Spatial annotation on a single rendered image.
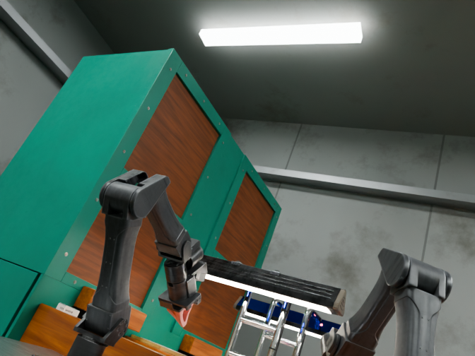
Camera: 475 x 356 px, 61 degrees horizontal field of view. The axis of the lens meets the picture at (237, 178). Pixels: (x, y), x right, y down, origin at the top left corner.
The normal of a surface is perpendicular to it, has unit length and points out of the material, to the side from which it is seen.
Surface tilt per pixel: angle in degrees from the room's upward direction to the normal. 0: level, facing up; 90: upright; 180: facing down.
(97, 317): 120
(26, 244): 90
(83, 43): 90
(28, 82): 90
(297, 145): 90
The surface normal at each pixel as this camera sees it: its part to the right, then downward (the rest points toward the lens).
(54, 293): 0.85, 0.10
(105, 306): -0.41, -0.02
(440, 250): -0.34, -0.51
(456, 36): -0.35, 0.84
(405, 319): -0.94, -0.34
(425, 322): 0.22, -0.52
